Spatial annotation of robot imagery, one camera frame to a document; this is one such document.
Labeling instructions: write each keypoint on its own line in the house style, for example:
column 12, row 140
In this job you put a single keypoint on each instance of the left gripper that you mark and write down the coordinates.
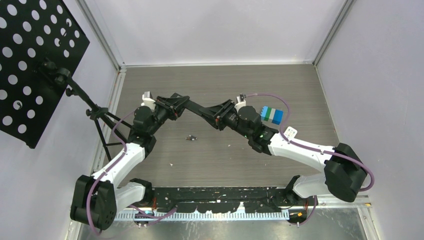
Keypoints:
column 174, row 107

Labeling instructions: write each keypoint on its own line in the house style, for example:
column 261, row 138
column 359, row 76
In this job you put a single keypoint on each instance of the grey battery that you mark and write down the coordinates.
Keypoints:
column 191, row 137

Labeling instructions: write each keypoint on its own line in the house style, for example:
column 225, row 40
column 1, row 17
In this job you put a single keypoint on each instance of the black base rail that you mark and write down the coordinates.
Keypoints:
column 219, row 200

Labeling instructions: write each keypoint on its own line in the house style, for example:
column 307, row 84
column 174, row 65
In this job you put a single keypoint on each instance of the white air conditioner remote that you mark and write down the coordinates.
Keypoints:
column 290, row 133

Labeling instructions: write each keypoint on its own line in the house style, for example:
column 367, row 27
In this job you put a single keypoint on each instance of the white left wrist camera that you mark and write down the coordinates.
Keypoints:
column 148, row 101

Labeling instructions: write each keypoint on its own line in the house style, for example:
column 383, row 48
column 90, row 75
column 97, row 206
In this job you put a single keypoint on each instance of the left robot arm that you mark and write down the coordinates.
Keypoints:
column 99, row 197

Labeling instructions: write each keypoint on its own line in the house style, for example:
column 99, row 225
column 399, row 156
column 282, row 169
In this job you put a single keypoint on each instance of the black remote control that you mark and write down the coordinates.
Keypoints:
column 197, row 109

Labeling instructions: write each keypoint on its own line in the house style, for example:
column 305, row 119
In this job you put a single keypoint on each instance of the black tripod stand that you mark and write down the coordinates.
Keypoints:
column 62, row 77

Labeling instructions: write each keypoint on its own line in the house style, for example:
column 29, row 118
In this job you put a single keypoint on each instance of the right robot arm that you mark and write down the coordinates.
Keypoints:
column 341, row 173

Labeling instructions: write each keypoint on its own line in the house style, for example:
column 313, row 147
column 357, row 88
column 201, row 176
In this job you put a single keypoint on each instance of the black perforated board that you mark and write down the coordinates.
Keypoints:
column 32, row 32

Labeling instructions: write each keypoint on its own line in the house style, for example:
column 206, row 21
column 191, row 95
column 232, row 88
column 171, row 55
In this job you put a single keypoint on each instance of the blue green brick block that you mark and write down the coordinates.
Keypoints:
column 272, row 115

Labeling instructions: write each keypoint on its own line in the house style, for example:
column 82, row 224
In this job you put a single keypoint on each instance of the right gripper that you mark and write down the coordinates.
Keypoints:
column 219, row 113

